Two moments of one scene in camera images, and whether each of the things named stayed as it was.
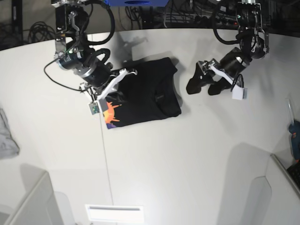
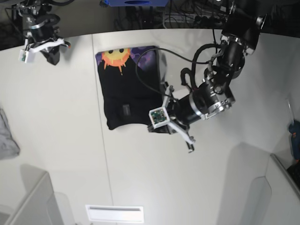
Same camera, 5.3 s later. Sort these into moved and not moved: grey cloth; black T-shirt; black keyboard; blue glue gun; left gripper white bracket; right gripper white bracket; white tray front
Moved: black T-shirt; right gripper white bracket; left gripper white bracket
Not moved: white tray front; blue glue gun; black keyboard; grey cloth
